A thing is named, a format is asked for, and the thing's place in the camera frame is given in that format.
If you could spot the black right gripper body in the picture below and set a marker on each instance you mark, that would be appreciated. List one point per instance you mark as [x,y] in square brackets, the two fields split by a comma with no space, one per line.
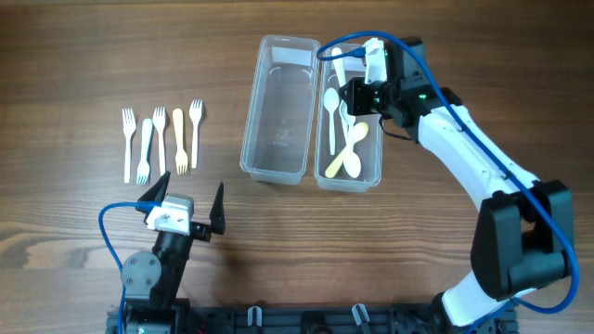
[367,98]

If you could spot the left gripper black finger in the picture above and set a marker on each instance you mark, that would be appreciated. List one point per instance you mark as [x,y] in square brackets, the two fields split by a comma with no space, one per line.
[155,194]
[217,213]

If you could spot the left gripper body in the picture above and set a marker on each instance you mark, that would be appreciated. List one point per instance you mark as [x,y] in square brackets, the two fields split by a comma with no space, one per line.
[200,230]

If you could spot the white plastic spoon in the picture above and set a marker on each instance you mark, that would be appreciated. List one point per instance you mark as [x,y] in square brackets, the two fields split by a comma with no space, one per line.
[331,103]
[337,61]
[348,120]
[351,161]

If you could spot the yellow plastic spoon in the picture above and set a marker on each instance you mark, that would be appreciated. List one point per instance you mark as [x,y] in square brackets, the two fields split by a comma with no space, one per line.
[337,163]

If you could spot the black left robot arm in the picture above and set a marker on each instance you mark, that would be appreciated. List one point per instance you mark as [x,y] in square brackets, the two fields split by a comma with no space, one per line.
[151,279]

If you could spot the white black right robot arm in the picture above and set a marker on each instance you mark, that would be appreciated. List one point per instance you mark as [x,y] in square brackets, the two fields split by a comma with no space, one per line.
[524,236]

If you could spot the right clear plastic container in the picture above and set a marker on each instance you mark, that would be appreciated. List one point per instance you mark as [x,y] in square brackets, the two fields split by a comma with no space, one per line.
[369,149]

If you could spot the clear plastic container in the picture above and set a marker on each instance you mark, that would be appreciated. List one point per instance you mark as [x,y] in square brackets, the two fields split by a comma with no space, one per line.
[279,121]
[369,149]

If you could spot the left clear plastic container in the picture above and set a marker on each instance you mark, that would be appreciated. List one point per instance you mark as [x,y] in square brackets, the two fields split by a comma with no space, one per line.
[279,121]

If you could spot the white plastic fork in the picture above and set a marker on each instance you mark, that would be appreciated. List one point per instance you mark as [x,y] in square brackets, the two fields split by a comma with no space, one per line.
[129,128]
[195,114]
[143,168]
[159,122]

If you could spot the yellow plastic fork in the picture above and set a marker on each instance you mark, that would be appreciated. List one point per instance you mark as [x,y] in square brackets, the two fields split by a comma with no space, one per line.
[181,158]

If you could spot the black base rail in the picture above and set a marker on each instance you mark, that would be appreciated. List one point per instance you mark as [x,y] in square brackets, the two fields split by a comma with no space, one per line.
[399,318]

